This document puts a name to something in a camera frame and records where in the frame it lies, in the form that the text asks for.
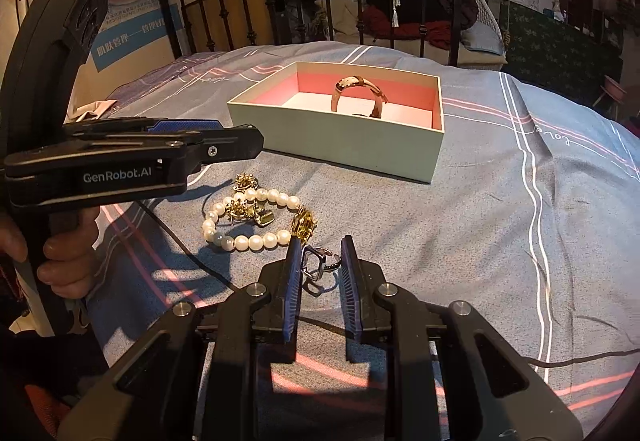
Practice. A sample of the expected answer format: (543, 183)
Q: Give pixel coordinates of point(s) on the pink stool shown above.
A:
(612, 88)

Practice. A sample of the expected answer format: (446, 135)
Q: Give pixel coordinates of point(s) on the pink cloth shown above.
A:
(90, 108)

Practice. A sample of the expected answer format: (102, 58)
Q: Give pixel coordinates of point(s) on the gold cluster earrings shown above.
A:
(245, 211)

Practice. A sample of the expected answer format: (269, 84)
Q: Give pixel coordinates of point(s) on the green patterned counter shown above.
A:
(550, 46)

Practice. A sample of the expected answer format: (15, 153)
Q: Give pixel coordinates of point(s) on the red clothes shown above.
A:
(442, 33)

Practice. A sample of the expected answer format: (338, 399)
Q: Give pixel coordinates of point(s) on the green box with pink inside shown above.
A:
(325, 146)

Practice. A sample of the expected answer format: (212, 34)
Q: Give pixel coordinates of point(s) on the blue-grey plaid bed sheet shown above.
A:
(490, 201)

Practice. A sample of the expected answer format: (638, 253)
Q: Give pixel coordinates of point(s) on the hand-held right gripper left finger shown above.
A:
(291, 293)

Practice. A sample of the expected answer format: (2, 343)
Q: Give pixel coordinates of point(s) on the small gold flower earring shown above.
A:
(246, 182)

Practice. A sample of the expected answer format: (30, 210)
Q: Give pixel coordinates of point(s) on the small pendant earring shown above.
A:
(312, 266)

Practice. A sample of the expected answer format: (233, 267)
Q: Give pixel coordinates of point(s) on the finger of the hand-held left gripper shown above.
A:
(185, 126)
(230, 143)

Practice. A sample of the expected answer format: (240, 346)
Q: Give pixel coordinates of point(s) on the wooden panel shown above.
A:
(240, 16)

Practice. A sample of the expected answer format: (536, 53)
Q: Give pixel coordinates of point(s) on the person's left hand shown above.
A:
(65, 266)

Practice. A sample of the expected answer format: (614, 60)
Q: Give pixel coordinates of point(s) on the white wicker swing chair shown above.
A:
(487, 21)

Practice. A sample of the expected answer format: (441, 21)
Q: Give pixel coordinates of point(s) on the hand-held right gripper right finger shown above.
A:
(352, 293)

